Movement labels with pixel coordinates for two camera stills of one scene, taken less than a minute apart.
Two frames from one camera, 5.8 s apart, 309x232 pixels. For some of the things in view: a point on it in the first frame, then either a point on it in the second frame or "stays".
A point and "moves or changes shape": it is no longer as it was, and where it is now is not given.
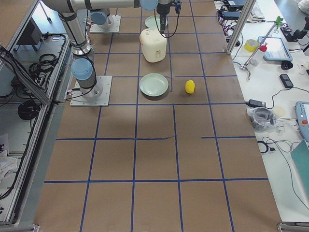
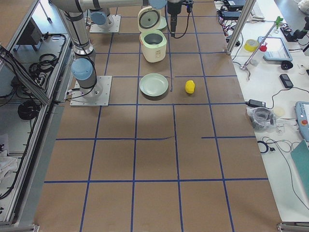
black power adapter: (255, 103) stays
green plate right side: (153, 84) stays
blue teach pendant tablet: (277, 49) stays
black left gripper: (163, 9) -> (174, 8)
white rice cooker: (154, 44) moves or changes shape
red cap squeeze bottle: (257, 58) stays
